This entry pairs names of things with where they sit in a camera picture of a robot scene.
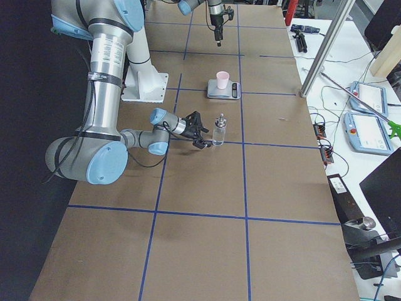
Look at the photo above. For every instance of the aluminium frame post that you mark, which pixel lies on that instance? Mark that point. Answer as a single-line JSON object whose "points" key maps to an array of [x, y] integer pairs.
{"points": [[330, 37]]}

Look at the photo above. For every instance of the clear glass sauce bottle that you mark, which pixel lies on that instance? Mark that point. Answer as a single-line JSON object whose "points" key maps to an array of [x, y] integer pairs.
{"points": [[219, 130]]}

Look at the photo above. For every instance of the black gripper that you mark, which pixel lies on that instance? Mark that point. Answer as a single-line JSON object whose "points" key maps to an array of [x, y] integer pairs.
{"points": [[216, 19], [188, 132]]}

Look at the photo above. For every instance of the pink plastic cup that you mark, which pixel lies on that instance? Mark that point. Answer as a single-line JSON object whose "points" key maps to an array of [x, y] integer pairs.
{"points": [[222, 79]]}

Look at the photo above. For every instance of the digital kitchen scale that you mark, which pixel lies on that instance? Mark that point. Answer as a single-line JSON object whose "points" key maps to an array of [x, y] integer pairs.
{"points": [[231, 92]]}

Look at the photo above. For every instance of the black folded tripod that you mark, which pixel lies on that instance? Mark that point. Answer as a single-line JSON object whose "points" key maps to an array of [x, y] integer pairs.
{"points": [[300, 41]]}

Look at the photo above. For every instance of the near blue teach pendant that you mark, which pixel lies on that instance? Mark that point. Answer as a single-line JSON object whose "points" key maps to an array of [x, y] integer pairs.
{"points": [[367, 134]]}

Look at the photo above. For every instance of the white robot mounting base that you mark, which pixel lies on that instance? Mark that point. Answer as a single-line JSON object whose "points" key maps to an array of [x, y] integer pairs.
{"points": [[143, 83]]}

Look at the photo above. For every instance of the blue teach pendant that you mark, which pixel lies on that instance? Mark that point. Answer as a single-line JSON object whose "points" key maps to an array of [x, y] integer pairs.
{"points": [[367, 134], [375, 96]]}

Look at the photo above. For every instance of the brown paper table cover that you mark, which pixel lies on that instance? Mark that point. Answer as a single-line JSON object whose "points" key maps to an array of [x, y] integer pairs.
{"points": [[252, 219]]}

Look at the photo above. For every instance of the black power strip box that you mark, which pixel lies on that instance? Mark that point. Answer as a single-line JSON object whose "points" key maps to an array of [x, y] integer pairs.
{"points": [[345, 204]]}

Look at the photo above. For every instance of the red cylinder object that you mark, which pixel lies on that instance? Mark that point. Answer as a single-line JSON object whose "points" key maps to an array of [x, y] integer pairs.
{"points": [[292, 5]]}

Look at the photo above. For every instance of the black monitor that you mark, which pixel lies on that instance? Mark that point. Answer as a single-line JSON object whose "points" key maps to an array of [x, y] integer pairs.
{"points": [[381, 189]]}

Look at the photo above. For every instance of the far blue teach pendant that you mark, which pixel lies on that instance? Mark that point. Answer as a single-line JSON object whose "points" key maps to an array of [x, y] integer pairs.
{"points": [[375, 96]]}

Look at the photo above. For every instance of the folded blue umbrella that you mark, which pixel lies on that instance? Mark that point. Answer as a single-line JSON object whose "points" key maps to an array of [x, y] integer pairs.
{"points": [[304, 29]]}

